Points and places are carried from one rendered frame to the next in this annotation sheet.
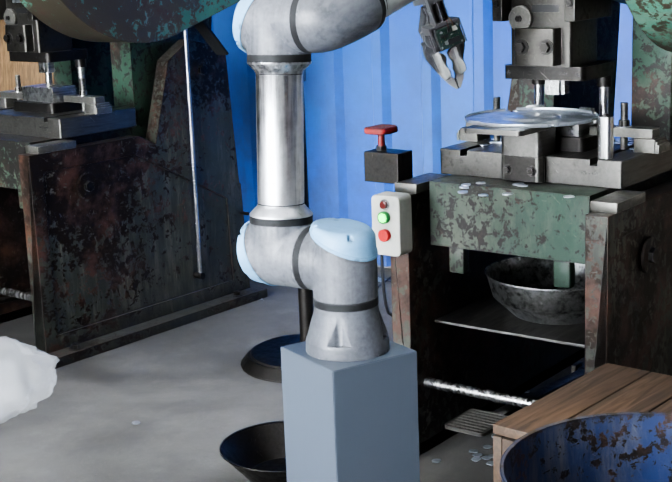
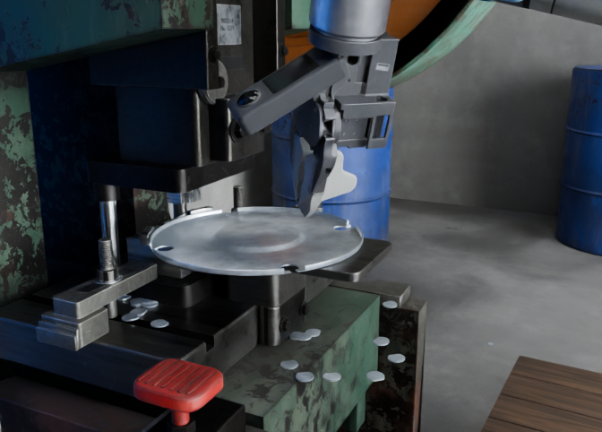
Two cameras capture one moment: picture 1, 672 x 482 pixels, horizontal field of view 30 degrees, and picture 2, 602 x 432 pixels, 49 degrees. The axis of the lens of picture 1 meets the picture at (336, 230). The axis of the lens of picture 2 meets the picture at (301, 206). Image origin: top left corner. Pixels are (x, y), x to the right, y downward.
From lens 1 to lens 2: 2.88 m
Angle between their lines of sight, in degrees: 98
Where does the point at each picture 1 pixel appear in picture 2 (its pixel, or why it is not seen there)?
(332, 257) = not seen: outside the picture
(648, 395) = (561, 419)
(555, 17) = (242, 76)
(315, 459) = not seen: outside the picture
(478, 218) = (311, 418)
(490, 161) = (240, 332)
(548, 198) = (358, 324)
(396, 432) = not seen: outside the picture
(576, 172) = (309, 284)
